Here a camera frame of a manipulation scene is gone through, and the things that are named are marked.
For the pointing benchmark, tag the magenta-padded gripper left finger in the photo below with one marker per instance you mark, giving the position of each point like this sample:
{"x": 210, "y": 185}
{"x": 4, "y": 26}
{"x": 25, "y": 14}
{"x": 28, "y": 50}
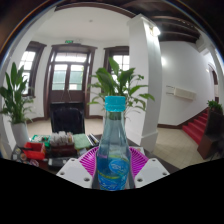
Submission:
{"x": 73, "y": 173}

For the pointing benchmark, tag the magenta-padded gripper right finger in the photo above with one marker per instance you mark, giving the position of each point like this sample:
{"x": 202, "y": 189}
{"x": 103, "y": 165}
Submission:
{"x": 151, "y": 173}

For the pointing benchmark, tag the clear bottle with blue cap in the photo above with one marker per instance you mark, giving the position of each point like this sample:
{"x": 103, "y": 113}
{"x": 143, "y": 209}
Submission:
{"x": 113, "y": 153}

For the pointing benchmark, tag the black phone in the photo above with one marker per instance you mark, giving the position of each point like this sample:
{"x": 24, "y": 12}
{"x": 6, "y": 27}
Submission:
{"x": 57, "y": 162}

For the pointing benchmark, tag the green notebook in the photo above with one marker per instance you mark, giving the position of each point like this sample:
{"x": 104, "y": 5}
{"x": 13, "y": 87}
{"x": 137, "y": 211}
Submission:
{"x": 81, "y": 141}

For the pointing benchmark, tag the green and white box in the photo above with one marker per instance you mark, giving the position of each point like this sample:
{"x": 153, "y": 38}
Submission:
{"x": 40, "y": 138}

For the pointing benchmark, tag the black office chair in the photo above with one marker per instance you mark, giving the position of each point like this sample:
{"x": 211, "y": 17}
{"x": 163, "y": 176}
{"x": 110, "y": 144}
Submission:
{"x": 66, "y": 118}

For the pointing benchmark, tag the red carpeted staircase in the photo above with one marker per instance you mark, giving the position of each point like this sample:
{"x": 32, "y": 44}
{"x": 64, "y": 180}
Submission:
{"x": 195, "y": 126}

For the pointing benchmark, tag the potted green plant white pot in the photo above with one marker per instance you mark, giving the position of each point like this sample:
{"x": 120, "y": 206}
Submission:
{"x": 113, "y": 81}
{"x": 20, "y": 133}

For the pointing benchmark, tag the dark wooden cabinet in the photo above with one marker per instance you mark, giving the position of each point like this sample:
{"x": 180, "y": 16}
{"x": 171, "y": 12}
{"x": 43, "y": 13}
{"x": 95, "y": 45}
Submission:
{"x": 211, "y": 136}

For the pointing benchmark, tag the small green plant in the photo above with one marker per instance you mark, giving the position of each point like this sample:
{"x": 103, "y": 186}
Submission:
{"x": 215, "y": 106}

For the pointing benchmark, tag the dark-framed window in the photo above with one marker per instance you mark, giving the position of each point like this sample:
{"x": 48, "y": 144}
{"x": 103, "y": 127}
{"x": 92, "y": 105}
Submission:
{"x": 121, "y": 60}
{"x": 26, "y": 63}

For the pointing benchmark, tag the green exit sign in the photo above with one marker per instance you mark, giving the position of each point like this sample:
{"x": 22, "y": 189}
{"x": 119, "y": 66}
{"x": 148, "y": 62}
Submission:
{"x": 69, "y": 41}

